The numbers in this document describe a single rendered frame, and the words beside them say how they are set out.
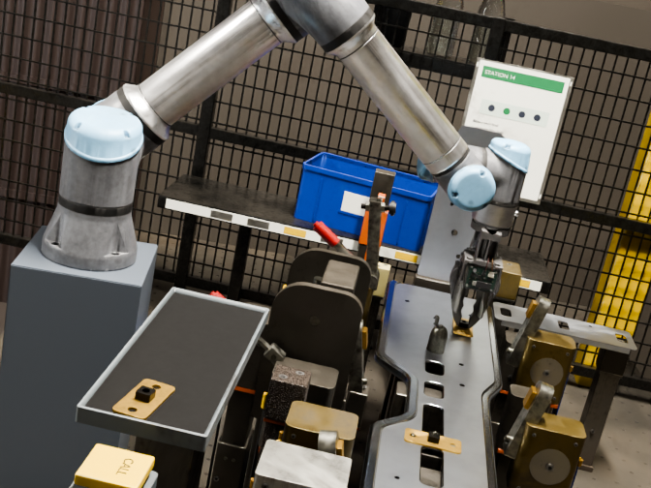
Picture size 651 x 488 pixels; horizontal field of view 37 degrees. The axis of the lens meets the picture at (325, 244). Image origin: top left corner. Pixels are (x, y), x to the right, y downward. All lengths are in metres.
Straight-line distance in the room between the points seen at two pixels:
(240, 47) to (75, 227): 0.39
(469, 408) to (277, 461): 0.55
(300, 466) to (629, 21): 3.05
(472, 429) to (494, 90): 1.02
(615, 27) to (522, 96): 1.64
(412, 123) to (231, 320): 0.46
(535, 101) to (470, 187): 0.79
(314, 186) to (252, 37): 0.65
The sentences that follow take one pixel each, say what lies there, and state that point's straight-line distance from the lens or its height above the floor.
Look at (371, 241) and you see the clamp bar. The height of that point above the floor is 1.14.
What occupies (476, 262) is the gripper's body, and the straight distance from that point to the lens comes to 1.76.
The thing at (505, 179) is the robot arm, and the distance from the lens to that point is 1.73.
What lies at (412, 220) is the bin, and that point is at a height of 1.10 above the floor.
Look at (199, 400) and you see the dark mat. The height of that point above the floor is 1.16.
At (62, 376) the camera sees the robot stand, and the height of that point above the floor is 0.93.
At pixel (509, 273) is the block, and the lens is 2.09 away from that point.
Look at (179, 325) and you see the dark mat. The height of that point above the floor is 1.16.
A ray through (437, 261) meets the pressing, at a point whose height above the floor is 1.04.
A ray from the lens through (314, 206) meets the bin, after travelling 2.20.
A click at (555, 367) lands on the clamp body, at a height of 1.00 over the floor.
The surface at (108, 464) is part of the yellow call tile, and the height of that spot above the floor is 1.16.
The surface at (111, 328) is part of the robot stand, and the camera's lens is 1.55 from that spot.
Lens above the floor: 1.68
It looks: 18 degrees down
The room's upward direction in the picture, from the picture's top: 12 degrees clockwise
